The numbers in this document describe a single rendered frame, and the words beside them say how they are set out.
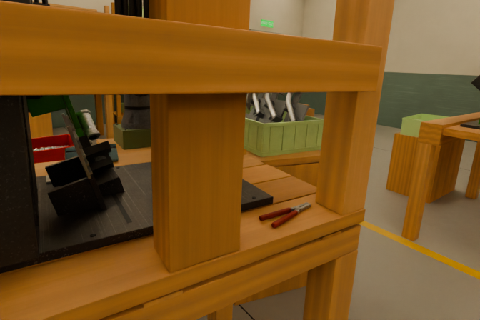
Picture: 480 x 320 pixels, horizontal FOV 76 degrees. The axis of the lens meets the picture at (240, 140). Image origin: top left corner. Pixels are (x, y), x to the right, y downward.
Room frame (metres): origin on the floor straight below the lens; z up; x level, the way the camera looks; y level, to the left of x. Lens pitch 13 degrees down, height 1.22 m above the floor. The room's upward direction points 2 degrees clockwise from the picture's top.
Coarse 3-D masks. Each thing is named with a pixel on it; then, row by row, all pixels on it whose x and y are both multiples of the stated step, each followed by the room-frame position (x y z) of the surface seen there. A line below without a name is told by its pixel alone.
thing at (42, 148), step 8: (48, 136) 1.19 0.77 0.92; (56, 136) 1.22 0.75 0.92; (64, 136) 1.24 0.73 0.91; (32, 144) 1.15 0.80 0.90; (40, 144) 1.17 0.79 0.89; (48, 144) 1.19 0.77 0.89; (56, 144) 1.21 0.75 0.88; (64, 144) 1.23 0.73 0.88; (72, 144) 1.21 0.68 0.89; (40, 152) 0.99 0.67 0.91; (48, 152) 1.01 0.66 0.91; (56, 152) 1.03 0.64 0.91; (64, 152) 1.05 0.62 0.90; (40, 160) 0.99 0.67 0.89; (48, 160) 1.01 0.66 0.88; (56, 160) 1.03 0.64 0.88
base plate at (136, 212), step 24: (120, 168) 0.91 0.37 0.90; (144, 168) 0.92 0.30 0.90; (144, 192) 0.73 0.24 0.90; (264, 192) 0.77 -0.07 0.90; (48, 216) 0.59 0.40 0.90; (72, 216) 0.59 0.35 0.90; (96, 216) 0.60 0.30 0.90; (120, 216) 0.60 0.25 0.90; (144, 216) 0.61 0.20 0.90; (48, 240) 0.50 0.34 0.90; (72, 240) 0.51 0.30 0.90; (96, 240) 0.51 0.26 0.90; (120, 240) 0.53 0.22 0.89; (24, 264) 0.45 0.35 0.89
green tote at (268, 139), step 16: (256, 128) 1.52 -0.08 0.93; (272, 128) 1.50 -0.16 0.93; (288, 128) 1.55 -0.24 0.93; (304, 128) 1.61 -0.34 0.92; (320, 128) 1.66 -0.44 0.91; (256, 144) 1.51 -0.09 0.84; (272, 144) 1.50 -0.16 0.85; (288, 144) 1.55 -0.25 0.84; (304, 144) 1.61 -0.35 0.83; (320, 144) 1.67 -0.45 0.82
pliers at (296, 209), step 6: (300, 204) 0.72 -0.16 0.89; (306, 204) 0.72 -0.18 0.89; (282, 210) 0.68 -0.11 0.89; (288, 210) 0.69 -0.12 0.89; (294, 210) 0.69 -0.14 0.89; (300, 210) 0.70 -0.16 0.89; (264, 216) 0.65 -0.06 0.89; (270, 216) 0.66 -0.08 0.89; (282, 216) 0.65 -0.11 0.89; (288, 216) 0.65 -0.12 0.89; (276, 222) 0.62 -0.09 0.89; (282, 222) 0.63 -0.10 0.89
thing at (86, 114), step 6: (78, 114) 0.78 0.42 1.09; (84, 114) 0.78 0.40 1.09; (90, 114) 0.81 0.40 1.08; (84, 120) 0.77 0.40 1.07; (90, 120) 0.78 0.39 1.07; (84, 126) 0.76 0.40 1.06; (90, 126) 0.77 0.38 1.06; (84, 132) 0.76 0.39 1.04; (90, 132) 0.75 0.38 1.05; (96, 132) 0.76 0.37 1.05; (96, 138) 0.78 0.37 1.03
